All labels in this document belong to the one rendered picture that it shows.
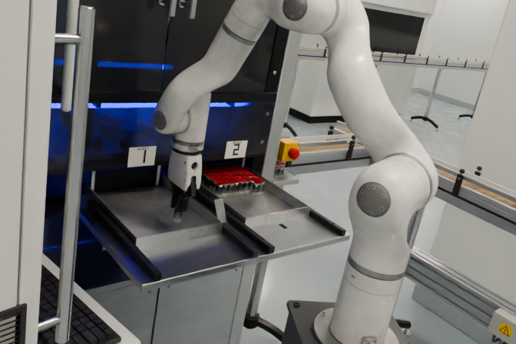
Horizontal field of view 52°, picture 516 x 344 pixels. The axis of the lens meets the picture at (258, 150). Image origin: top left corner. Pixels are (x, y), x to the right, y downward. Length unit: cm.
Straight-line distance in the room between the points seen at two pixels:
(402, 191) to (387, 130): 15
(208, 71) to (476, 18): 934
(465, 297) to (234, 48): 153
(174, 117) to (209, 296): 91
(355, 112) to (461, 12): 958
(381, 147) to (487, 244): 189
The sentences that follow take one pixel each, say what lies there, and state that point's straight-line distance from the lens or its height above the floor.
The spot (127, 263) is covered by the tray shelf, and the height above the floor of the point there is 88.
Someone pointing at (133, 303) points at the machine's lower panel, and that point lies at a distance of 182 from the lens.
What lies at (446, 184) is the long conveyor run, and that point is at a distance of 228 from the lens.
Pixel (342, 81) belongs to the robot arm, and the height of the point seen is 140.
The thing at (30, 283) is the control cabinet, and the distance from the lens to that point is 95.
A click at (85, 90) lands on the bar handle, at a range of 86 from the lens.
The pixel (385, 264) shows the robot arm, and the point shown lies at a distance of 109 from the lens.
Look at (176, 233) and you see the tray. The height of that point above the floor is 91.
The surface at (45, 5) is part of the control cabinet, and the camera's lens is 79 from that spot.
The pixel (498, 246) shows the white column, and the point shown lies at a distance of 292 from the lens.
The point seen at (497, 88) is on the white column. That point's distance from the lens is 284.
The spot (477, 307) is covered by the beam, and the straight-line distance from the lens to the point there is 236.
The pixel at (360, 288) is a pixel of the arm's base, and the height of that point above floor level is 101.
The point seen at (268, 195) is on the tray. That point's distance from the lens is 178.
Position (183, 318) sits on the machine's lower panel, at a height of 39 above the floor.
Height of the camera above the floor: 156
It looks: 18 degrees down
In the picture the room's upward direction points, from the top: 11 degrees clockwise
